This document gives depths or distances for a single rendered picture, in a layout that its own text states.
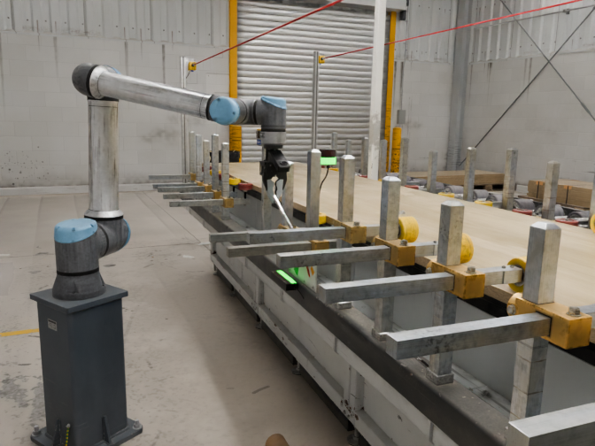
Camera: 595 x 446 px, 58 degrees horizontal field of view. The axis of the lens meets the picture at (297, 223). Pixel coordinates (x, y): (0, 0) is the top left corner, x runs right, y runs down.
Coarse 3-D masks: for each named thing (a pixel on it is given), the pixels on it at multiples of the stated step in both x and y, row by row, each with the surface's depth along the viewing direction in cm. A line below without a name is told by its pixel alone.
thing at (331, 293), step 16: (496, 272) 114; (512, 272) 115; (320, 288) 102; (336, 288) 101; (352, 288) 102; (368, 288) 103; (384, 288) 105; (400, 288) 106; (416, 288) 107; (432, 288) 109; (448, 288) 110
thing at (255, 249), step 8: (328, 240) 185; (232, 248) 171; (240, 248) 172; (248, 248) 173; (256, 248) 174; (264, 248) 175; (272, 248) 176; (280, 248) 177; (288, 248) 178; (296, 248) 179; (304, 248) 180; (232, 256) 171; (240, 256) 172
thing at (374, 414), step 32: (256, 192) 316; (256, 224) 318; (224, 256) 413; (256, 288) 325; (256, 320) 337; (288, 320) 284; (416, 320) 164; (288, 352) 284; (320, 352) 246; (480, 352) 138; (512, 352) 127; (576, 352) 110; (320, 384) 239; (352, 384) 208; (512, 384) 128; (544, 384) 119; (576, 384) 111; (384, 416) 193
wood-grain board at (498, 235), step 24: (240, 168) 390; (336, 192) 275; (360, 192) 276; (408, 192) 280; (336, 216) 208; (360, 216) 209; (408, 216) 211; (432, 216) 212; (480, 216) 214; (504, 216) 215; (528, 216) 216; (432, 240) 170; (480, 240) 171; (504, 240) 172; (528, 240) 173; (576, 240) 174; (480, 264) 143; (504, 264) 143; (576, 264) 145; (504, 288) 122; (576, 288) 123
